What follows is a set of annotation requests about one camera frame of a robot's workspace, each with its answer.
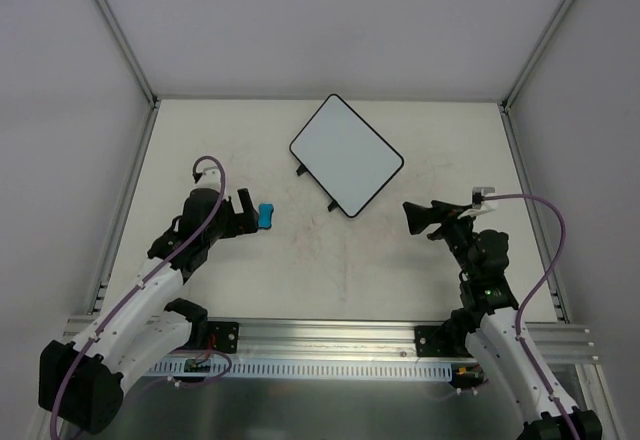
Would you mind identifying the blue whiteboard eraser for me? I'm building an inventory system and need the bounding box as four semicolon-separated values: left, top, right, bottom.
257;203;274;230

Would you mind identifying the black framed whiteboard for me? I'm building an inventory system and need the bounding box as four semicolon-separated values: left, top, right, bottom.
289;94;404;218

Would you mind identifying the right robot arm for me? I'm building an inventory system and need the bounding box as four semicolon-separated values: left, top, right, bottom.
403;194;603;439

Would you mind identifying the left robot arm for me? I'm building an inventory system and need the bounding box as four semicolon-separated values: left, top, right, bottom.
38;187;259;439

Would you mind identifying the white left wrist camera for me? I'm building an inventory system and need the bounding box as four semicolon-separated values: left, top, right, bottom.
194;166;222;191

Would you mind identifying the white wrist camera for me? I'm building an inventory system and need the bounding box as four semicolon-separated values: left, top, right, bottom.
459;187;498;218
194;166;222;191

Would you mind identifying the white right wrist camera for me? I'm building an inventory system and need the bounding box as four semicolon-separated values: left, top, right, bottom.
459;187;498;218

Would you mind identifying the right table edge rail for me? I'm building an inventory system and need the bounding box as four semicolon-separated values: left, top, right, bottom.
498;103;571;323

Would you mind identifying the table edge rail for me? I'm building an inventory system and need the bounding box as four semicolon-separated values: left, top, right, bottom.
498;103;571;323
85;99;161;315

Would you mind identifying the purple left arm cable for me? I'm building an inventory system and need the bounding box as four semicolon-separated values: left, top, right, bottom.
49;155;231;440

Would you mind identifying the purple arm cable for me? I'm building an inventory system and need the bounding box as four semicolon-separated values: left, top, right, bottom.
482;194;584;440
49;155;231;440

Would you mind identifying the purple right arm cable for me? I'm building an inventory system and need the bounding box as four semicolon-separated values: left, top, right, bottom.
482;194;584;440

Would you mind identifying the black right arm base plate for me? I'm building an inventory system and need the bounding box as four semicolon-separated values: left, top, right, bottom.
414;325;471;358

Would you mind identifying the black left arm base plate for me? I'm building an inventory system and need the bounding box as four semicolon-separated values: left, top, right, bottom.
183;320;240;354

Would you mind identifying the aluminium front rail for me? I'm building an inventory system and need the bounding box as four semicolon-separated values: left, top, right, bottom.
58;313;600;365

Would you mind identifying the left table edge rail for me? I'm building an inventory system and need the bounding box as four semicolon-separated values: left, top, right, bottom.
85;99;161;315

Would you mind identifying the white slotted cable duct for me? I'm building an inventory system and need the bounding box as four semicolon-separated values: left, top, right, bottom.
146;357;453;383

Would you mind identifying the left aluminium frame post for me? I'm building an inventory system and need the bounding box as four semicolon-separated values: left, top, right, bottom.
91;0;157;106

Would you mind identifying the aluminium frame post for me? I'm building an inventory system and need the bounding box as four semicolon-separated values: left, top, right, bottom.
501;0;578;113
91;0;157;106

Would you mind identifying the right aluminium frame post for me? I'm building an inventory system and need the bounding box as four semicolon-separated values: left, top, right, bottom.
501;0;578;113

